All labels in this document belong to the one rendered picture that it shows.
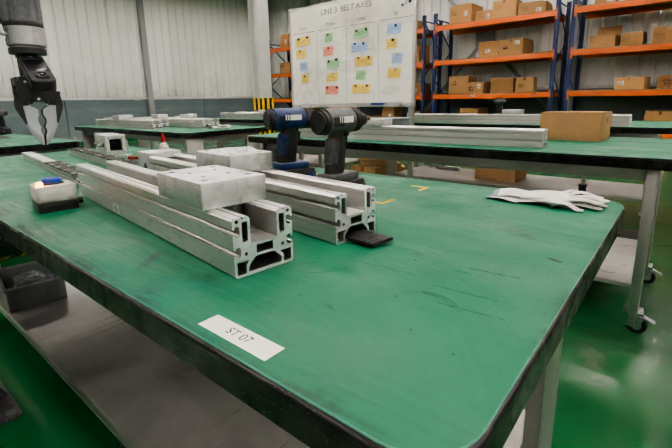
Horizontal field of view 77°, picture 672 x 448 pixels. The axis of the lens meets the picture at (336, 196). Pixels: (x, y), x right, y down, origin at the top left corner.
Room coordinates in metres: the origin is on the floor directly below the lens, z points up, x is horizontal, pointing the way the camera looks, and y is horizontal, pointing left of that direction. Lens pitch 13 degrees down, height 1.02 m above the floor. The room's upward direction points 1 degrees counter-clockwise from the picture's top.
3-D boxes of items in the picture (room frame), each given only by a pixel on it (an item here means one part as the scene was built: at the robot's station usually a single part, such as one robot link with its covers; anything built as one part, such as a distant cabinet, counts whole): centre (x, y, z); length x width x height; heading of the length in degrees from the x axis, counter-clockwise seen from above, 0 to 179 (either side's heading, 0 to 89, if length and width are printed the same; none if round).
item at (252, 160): (0.99, 0.24, 0.87); 0.16 x 0.11 x 0.07; 44
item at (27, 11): (0.99, 0.68, 1.24); 0.09 x 0.08 x 0.11; 66
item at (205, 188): (0.68, 0.21, 0.87); 0.16 x 0.11 x 0.07; 44
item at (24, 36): (0.99, 0.68, 1.16); 0.08 x 0.08 x 0.05
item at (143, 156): (1.31, 0.56, 0.83); 0.12 x 0.09 x 0.10; 134
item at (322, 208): (0.99, 0.24, 0.82); 0.80 x 0.10 x 0.09; 44
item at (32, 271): (1.70, 1.33, 0.27); 0.31 x 0.21 x 0.10; 43
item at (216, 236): (0.86, 0.38, 0.82); 0.80 x 0.10 x 0.09; 44
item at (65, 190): (0.98, 0.66, 0.81); 0.10 x 0.08 x 0.06; 134
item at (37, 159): (1.64, 1.12, 0.79); 0.96 x 0.04 x 0.03; 44
